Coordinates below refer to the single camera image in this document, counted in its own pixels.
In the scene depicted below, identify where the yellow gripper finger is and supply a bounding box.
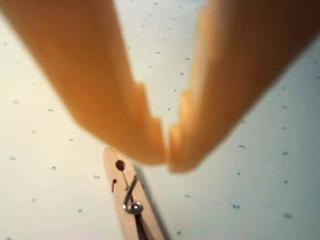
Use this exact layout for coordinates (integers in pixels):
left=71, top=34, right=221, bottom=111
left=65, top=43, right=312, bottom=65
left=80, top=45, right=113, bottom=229
left=0, top=0, right=167, bottom=166
left=168, top=0, right=320, bottom=173

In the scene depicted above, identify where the wooden clothespin with metal spring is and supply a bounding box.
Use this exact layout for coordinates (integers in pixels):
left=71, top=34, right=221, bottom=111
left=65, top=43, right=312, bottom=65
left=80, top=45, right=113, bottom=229
left=102, top=146, right=173, bottom=240

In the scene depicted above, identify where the white dotted table mat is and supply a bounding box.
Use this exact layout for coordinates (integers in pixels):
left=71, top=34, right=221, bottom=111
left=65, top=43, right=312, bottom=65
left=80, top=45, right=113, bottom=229
left=0, top=0, right=320, bottom=240

